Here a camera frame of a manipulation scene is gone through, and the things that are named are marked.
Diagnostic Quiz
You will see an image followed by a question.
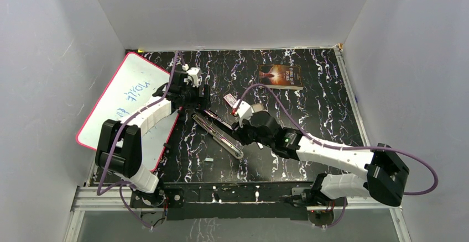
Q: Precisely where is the black stapler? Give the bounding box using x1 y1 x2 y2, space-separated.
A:
191 110 244 160

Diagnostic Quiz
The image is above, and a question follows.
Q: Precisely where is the small red staple box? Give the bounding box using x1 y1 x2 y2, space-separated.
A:
223 93 237 108

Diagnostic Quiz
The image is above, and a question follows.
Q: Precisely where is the cardboard staple tray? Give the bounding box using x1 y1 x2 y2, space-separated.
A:
251 103 266 113

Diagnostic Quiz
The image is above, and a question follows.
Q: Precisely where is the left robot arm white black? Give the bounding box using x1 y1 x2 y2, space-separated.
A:
95 67 211 207

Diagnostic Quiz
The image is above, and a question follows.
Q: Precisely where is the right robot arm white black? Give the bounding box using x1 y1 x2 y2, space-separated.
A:
232 111 409 207

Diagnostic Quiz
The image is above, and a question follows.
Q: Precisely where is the pink-framed whiteboard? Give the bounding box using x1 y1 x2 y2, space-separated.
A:
76 52 178 172

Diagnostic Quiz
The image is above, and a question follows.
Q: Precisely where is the dark paperback book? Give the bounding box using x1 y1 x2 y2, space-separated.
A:
258 64 304 91

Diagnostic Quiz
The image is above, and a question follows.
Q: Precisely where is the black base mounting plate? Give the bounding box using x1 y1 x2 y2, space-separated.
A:
130 181 347 221

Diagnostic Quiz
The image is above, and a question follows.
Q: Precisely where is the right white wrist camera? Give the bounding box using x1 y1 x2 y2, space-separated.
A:
232 99 253 127

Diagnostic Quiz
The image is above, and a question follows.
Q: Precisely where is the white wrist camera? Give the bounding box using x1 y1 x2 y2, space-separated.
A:
182 64 201 88
232 99 253 127

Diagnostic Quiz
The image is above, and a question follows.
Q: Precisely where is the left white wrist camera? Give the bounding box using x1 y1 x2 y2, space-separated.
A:
182 64 201 88

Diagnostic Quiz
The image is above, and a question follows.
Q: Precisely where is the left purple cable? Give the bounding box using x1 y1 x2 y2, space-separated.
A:
96 51 189 230

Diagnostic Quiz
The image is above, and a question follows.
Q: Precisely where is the aluminium frame rail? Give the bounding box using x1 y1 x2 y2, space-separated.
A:
65 182 411 241

